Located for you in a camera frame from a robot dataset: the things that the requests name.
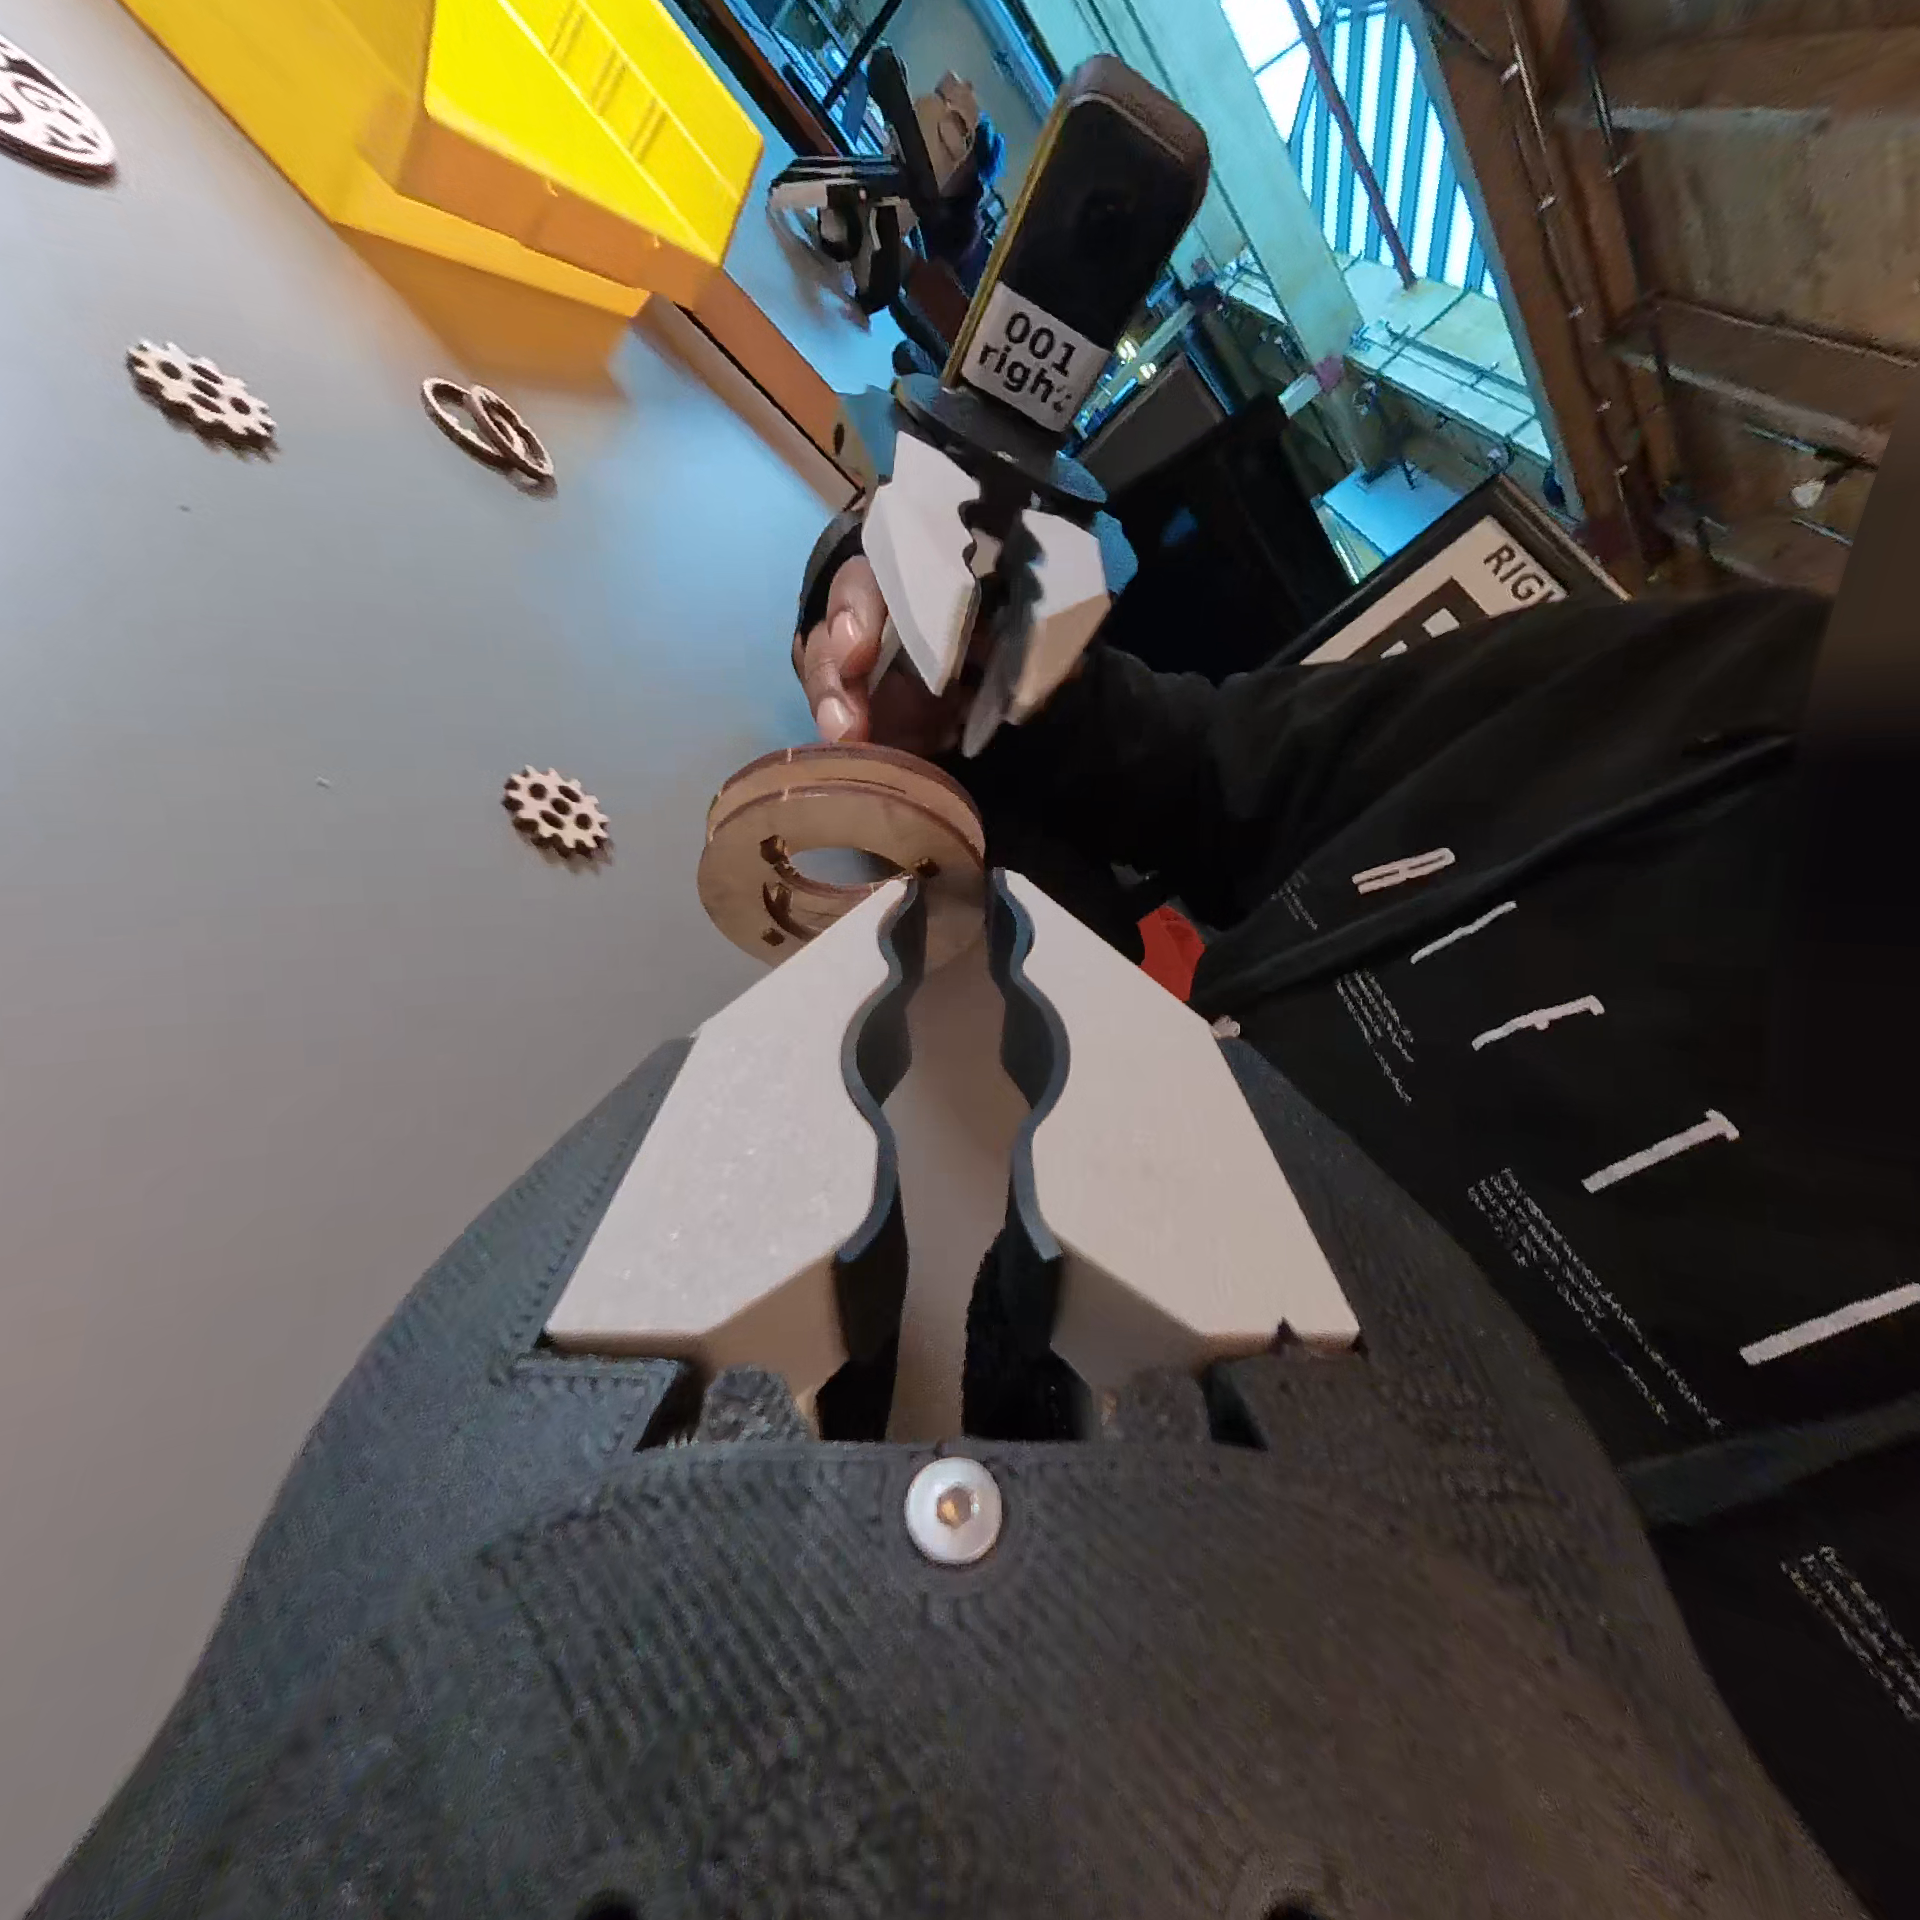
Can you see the small wooden gear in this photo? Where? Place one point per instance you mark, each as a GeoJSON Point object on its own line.
{"type": "Point", "coordinates": [560, 816]}
{"type": "Point", "coordinates": [209, 394]}

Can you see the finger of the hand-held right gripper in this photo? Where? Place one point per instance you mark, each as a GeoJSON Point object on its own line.
{"type": "Point", "coordinates": [1055, 610]}
{"type": "Point", "coordinates": [926, 577]}

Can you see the person's right forearm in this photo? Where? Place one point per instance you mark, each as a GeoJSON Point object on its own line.
{"type": "Point", "coordinates": [1275, 750]}

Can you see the yellow plastic bin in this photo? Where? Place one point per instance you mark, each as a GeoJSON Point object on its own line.
{"type": "Point", "coordinates": [576, 135]}

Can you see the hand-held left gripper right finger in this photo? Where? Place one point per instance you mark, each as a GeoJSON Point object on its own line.
{"type": "Point", "coordinates": [1185, 1200]}

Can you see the person's right hand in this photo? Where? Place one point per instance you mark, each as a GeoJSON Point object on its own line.
{"type": "Point", "coordinates": [846, 661]}

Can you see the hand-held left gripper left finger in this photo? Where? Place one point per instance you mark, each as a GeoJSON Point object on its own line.
{"type": "Point", "coordinates": [720, 1200]}

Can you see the orange object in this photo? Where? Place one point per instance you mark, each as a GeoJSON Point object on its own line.
{"type": "Point", "coordinates": [1166, 955]}

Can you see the swirl-cut wooden disc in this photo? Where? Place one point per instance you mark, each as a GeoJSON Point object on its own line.
{"type": "Point", "coordinates": [52, 113]}

